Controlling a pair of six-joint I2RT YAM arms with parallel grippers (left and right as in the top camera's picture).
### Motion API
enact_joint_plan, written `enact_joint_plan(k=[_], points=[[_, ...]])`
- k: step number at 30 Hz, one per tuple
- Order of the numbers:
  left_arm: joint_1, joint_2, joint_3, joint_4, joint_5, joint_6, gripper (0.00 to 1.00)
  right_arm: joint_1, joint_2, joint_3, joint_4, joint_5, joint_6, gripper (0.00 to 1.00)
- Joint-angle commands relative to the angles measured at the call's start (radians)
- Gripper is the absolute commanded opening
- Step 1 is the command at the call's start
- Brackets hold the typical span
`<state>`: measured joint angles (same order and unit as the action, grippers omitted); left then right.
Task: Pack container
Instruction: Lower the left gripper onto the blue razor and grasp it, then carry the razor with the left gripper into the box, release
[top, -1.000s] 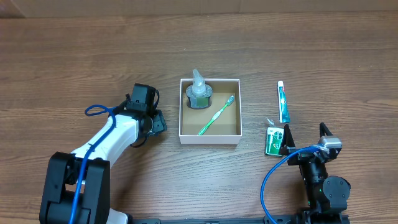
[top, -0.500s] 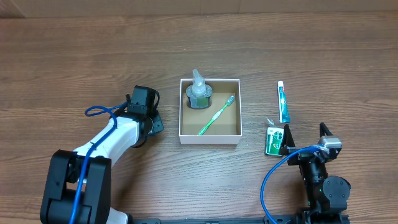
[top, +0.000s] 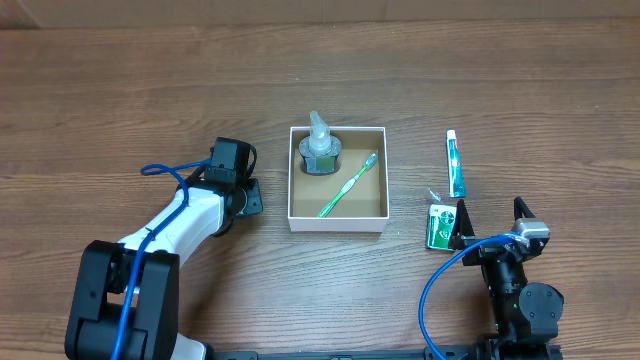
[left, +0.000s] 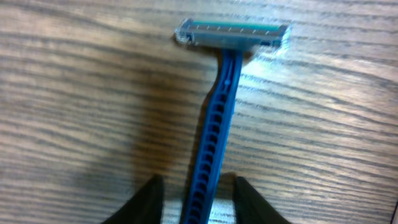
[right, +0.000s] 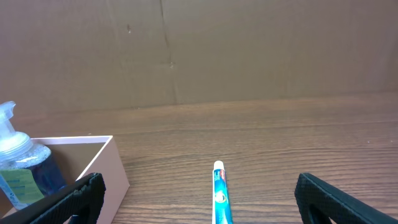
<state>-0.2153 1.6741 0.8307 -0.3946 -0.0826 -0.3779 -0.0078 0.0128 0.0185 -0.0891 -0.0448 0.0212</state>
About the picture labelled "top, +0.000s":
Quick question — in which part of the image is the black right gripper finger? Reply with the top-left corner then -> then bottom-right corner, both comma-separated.
514,197 -> 535,220
448,199 -> 475,250

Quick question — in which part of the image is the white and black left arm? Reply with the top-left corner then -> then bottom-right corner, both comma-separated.
64,137 -> 263,360

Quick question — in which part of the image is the blue toothpaste tube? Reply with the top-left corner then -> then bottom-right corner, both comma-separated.
446,129 -> 467,198

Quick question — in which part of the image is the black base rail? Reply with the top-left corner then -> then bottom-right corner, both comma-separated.
205,345 -> 563,360

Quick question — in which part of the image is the white cardboard box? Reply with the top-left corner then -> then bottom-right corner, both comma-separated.
287,126 -> 390,233

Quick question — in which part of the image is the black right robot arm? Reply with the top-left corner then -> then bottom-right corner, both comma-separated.
449,197 -> 564,360

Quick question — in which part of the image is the green soap packet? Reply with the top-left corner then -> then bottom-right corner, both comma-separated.
426,189 -> 456,251

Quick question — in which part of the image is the clear soap pump bottle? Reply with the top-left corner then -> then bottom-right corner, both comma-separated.
298,111 -> 342,176

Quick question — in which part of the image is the green toothbrush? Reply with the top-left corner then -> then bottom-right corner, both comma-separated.
318,153 -> 378,218

